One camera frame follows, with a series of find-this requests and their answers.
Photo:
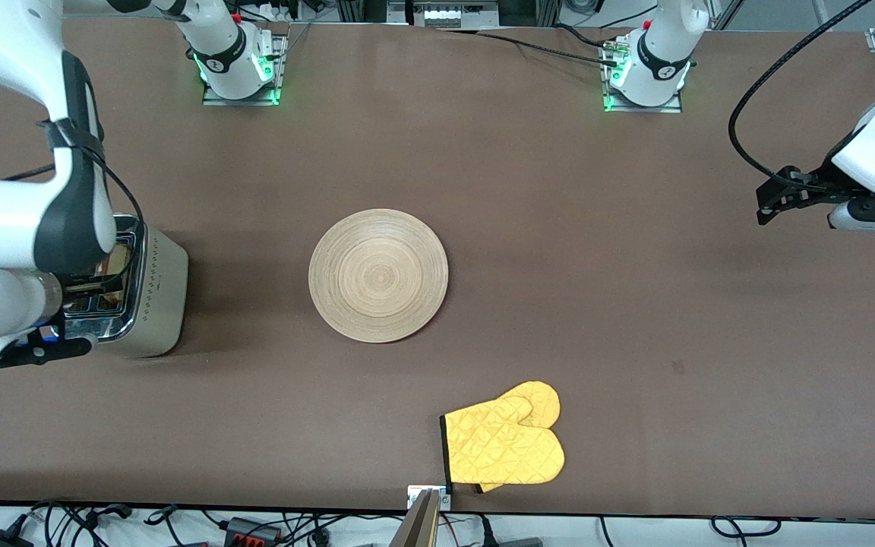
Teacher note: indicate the black power adapter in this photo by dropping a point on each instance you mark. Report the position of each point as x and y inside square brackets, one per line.
[1, 540]

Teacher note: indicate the round wooden plate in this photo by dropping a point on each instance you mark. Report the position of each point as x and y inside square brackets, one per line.
[378, 277]

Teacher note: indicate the white mount bracket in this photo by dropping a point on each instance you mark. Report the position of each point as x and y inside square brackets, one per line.
[445, 499]

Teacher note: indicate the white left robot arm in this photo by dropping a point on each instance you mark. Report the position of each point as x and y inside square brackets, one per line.
[661, 53]

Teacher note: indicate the black box with orange connectors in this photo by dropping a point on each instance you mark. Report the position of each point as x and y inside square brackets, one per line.
[251, 532]

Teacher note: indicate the aluminium frame with white device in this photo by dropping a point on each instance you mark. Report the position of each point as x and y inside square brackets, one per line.
[445, 13]

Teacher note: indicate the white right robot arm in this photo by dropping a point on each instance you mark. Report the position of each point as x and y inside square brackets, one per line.
[12, 228]

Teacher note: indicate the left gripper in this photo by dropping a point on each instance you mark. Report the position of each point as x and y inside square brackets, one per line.
[815, 188]

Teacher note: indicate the yellow quilted oven mitt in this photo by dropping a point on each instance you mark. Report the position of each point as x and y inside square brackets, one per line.
[502, 452]
[541, 399]

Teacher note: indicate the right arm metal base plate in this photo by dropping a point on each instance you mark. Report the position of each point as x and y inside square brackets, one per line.
[244, 99]

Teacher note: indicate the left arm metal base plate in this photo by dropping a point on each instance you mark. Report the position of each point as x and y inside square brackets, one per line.
[646, 109]

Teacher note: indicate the wooden camera mount bar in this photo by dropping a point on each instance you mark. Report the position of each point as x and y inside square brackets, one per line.
[416, 528]

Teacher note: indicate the slice of bread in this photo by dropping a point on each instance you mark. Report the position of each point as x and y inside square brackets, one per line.
[112, 262]

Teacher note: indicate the silver two-slot toaster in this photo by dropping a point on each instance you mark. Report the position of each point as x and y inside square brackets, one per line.
[164, 304]

